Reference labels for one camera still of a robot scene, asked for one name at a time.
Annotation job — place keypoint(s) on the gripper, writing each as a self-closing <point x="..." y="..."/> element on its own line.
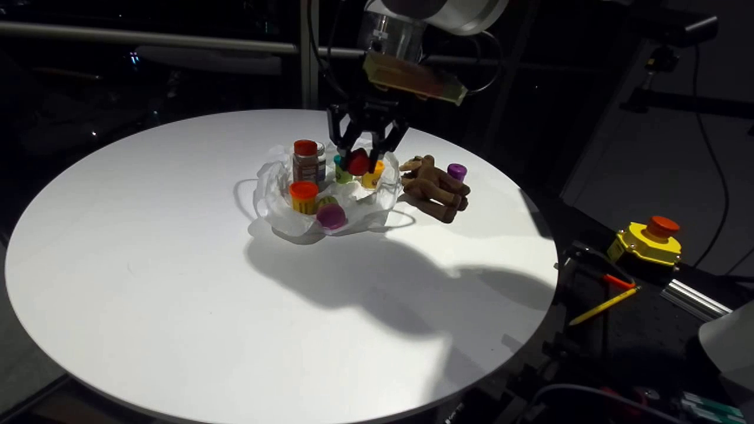
<point x="371" y="112"/>

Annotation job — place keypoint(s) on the yellow tub with red lid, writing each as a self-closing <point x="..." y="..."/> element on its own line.
<point x="357" y="162"/>

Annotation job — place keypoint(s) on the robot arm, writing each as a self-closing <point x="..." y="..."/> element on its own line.
<point x="459" y="12"/>

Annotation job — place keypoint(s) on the green tub with teal lid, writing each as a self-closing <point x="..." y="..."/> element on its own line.
<point x="341" y="174"/>

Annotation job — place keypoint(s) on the spice jar with red lid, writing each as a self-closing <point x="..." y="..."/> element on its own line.
<point x="306" y="164"/>

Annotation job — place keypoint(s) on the yellow tub with magenta lid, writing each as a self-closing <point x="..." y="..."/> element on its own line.
<point x="331" y="216"/>

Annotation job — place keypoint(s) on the yellow tub with orange lid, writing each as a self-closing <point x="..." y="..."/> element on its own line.
<point x="303" y="197"/>

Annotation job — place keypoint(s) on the brown plush toy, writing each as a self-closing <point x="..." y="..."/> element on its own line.
<point x="435" y="187"/>

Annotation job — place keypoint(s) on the tub with purple lid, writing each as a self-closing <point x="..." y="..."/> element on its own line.
<point x="456" y="172"/>

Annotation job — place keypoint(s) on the metal railing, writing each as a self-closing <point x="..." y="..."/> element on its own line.
<point x="177" y="40"/>

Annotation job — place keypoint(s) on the yellow pencil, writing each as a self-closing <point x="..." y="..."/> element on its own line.
<point x="604" y="306"/>

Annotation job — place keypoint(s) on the yellow emergency stop button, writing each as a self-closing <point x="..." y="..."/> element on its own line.
<point x="647" y="242"/>

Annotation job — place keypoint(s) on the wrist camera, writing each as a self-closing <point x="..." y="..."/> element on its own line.
<point x="412" y="78"/>

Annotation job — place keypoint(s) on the camera on mount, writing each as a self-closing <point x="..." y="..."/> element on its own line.
<point x="677" y="35"/>

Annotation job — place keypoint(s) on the aluminium rail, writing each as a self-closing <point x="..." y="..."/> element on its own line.
<point x="698" y="299"/>

